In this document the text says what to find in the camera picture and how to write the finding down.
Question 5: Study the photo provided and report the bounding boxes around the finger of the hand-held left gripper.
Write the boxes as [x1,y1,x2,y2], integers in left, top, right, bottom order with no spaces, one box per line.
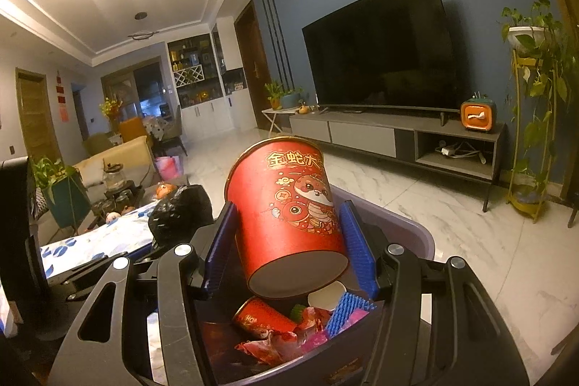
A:
[47,250,157,302]

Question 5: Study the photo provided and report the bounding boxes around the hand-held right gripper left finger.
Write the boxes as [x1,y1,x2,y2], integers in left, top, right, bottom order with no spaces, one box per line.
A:
[47,202,239,386]

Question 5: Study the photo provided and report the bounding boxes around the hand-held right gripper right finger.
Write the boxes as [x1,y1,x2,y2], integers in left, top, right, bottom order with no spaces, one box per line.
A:
[339,200,530,386]

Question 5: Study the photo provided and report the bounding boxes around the grey plastic bin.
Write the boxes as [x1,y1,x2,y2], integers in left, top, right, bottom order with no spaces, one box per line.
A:
[194,184,436,386]

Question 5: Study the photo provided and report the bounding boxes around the blue foam net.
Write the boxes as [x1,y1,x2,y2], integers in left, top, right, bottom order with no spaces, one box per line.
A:
[325,292,377,340]

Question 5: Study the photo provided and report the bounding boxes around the pink plastic bag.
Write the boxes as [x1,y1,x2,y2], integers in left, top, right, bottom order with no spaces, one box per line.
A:
[297,306,372,351]

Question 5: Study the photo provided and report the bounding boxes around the red and white plastic bag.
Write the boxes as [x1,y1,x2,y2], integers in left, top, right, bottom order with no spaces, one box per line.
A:
[234,331,327,369]

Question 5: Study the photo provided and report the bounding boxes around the blue floral tablecloth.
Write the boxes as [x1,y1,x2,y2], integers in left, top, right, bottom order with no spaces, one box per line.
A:
[38,205,157,278]

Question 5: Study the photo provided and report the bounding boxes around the black plastic bag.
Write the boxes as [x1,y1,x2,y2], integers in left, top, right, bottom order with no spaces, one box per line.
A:
[148,184,214,252]

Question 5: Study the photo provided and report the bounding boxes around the teal planter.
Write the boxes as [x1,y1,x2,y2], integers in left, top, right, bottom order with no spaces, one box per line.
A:
[46,175,92,229]

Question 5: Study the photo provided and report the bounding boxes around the green pothos plant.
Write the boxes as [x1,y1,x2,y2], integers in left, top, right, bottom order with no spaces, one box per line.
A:
[28,157,81,204]

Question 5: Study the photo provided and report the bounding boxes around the dark coffee table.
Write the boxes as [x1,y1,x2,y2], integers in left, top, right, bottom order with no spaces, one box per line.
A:
[89,173,191,234]

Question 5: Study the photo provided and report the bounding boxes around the glass jar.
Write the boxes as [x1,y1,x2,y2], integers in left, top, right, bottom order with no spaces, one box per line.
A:
[102,166,128,193]

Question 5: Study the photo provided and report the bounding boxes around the grey television cabinet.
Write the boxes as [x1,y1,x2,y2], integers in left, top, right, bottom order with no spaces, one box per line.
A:
[288,109,507,213]

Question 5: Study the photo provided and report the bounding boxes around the olive dining chair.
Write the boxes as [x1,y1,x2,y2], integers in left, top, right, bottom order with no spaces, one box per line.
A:
[80,132,115,157]

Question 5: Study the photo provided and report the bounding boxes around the light wooden door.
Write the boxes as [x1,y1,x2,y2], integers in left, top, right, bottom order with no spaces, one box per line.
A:
[15,68,63,161]

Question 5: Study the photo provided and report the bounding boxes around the beige sofa section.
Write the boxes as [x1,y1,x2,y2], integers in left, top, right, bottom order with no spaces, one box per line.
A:
[71,135,157,188]

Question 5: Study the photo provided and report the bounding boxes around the grey-green dining chair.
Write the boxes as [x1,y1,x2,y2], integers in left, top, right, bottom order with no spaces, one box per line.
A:
[153,105,189,157]

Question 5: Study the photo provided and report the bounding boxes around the white power strip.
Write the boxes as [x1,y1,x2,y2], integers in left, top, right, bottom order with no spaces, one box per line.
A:
[435,141,488,164]

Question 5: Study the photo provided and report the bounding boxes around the white display cabinet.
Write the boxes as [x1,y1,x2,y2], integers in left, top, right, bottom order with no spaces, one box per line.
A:
[166,16,250,141]

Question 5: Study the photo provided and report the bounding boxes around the orange dining chair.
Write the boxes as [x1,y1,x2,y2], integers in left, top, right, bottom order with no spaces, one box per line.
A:
[118,116,151,143]

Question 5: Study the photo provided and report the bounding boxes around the white side table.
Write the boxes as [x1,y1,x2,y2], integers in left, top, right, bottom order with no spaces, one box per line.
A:
[261,106,300,136]

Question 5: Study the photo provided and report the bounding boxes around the yellow flowers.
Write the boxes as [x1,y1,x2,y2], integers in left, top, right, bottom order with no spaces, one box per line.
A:
[98,96,124,121]

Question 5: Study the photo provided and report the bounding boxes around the plant in orange pot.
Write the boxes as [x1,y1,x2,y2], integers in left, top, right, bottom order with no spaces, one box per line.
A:
[263,81,284,112]

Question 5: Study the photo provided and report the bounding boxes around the plant in blue pot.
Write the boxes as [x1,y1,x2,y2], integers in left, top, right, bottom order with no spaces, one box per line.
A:
[279,86,305,111]

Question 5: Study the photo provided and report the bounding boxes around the glass sliding door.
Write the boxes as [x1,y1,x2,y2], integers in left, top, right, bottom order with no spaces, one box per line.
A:
[101,57,173,121]

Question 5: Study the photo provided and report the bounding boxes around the orange retro box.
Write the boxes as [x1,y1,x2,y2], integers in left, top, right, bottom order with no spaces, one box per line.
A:
[460,98,499,134]

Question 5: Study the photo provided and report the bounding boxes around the dark wooden door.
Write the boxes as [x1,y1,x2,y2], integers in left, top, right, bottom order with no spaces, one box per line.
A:
[233,0,273,130]

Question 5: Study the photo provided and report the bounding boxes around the gold plant stand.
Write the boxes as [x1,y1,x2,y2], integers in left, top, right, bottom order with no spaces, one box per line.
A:
[506,51,562,225]

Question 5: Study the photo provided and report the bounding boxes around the black television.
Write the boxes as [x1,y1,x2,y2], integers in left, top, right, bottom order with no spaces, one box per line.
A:
[301,0,465,114]

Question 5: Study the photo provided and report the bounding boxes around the trailing green plant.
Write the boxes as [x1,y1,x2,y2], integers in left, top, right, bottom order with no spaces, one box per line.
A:
[500,0,579,199]

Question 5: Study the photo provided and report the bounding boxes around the white plant pot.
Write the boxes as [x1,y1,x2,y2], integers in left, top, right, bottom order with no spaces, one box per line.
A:
[506,25,544,49]

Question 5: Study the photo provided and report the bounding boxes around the red wall decorations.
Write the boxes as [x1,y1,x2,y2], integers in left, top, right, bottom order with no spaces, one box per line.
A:
[54,71,69,123]

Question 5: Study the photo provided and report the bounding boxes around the black wall trim strips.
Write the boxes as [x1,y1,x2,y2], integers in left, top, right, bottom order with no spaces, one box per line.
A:
[254,0,291,96]

